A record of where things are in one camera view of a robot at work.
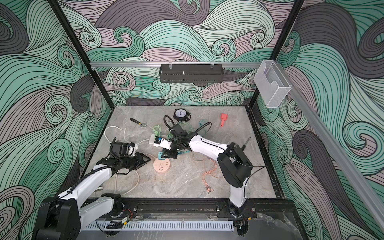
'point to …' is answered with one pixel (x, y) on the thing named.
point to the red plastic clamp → (223, 116)
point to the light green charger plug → (157, 130)
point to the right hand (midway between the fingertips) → (163, 153)
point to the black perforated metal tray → (191, 73)
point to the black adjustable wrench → (142, 124)
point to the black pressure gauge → (181, 115)
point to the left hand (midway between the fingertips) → (149, 159)
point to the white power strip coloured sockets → (159, 142)
